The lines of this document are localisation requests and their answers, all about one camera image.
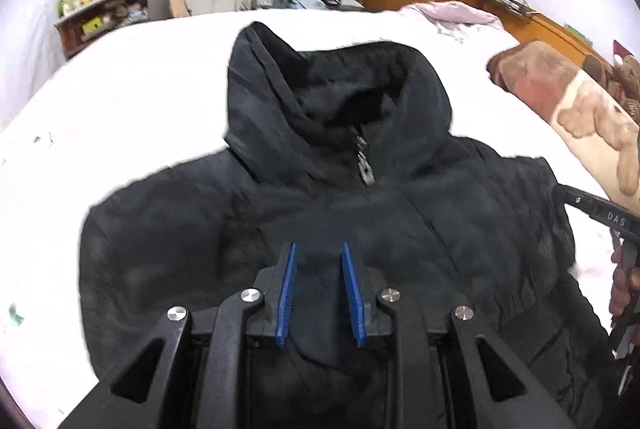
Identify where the cluttered shelf unit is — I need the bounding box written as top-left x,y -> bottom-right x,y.
54,0 -> 171,60

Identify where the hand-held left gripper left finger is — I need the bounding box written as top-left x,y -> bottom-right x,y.
57,241 -> 301,429

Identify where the wooden headboard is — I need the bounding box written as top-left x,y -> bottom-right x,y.
505,12 -> 616,65

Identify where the pink floral bed sheet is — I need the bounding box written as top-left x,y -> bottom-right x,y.
0,2 -> 640,429

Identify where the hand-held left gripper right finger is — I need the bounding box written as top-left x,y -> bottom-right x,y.
341,241 -> 576,429

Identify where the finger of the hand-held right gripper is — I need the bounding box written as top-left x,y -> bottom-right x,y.
555,183 -> 596,216

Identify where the brown plush bear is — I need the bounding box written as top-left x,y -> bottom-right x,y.
612,54 -> 640,110

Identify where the black padded jacket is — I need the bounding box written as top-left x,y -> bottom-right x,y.
77,22 -> 626,429

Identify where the person's right hand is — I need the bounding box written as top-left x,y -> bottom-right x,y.
609,246 -> 637,316

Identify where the brown bear print blanket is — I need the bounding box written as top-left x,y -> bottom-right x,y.
487,40 -> 640,210

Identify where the pink pillow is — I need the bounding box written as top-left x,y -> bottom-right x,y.
400,0 -> 506,32

